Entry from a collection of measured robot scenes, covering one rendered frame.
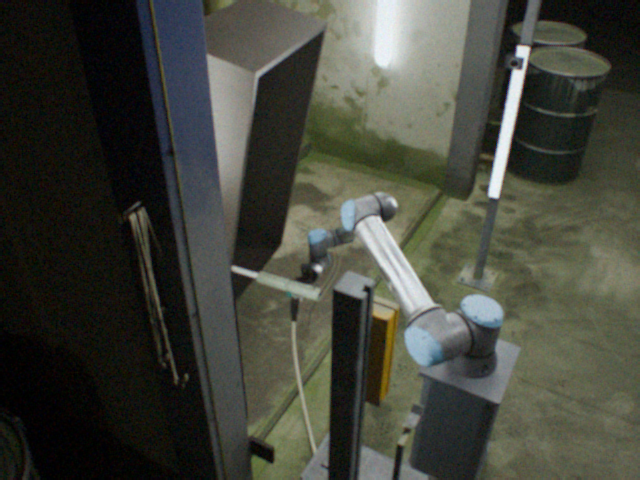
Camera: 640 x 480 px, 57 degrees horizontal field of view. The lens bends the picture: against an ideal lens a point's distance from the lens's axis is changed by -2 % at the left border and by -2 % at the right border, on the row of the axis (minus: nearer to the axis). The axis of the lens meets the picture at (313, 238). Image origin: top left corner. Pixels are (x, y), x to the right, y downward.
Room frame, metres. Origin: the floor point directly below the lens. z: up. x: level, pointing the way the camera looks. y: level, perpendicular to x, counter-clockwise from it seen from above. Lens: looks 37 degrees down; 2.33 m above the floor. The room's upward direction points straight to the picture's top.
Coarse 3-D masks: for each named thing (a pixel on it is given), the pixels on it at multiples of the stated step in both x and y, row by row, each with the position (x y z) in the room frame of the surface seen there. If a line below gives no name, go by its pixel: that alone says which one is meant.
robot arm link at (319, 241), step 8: (312, 232) 2.34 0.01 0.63; (320, 232) 2.34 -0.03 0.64; (328, 232) 2.35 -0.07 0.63; (312, 240) 2.29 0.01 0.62; (320, 240) 2.29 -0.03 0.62; (328, 240) 2.31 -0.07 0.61; (312, 248) 2.29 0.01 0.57; (320, 248) 2.28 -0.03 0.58; (328, 248) 2.31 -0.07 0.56; (312, 256) 2.29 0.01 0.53; (320, 256) 2.28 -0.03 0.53
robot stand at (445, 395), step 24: (504, 360) 1.51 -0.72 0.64; (432, 384) 1.44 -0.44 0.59; (456, 384) 1.40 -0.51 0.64; (480, 384) 1.40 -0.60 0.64; (504, 384) 1.40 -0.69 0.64; (432, 408) 1.43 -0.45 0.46; (456, 408) 1.39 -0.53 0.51; (480, 408) 1.35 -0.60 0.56; (432, 432) 1.43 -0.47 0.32; (456, 432) 1.38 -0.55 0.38; (480, 432) 1.35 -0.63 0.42; (408, 456) 1.51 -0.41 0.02; (432, 456) 1.42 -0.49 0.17; (456, 456) 1.37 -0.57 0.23; (480, 456) 1.36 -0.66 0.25
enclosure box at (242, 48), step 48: (240, 0) 2.42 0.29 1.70; (240, 48) 1.98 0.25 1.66; (288, 48) 2.05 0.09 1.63; (240, 96) 1.85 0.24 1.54; (288, 96) 2.44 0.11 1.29; (240, 144) 1.85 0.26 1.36; (288, 144) 2.45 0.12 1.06; (240, 192) 1.87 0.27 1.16; (288, 192) 2.45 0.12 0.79; (240, 240) 2.46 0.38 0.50; (240, 288) 2.12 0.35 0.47
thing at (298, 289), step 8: (240, 272) 2.13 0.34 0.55; (248, 272) 2.12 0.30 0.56; (264, 280) 2.07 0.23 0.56; (272, 280) 2.06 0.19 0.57; (280, 280) 2.06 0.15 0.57; (288, 280) 2.06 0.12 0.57; (280, 288) 2.04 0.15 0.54; (288, 288) 2.02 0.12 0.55; (296, 288) 2.01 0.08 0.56; (304, 288) 2.00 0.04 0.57; (312, 288) 2.00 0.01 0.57; (296, 296) 2.00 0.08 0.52; (304, 296) 1.99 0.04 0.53; (312, 296) 1.97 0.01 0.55; (320, 296) 2.00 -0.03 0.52; (296, 304) 2.01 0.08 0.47; (296, 312) 2.01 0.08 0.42; (296, 320) 2.01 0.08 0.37
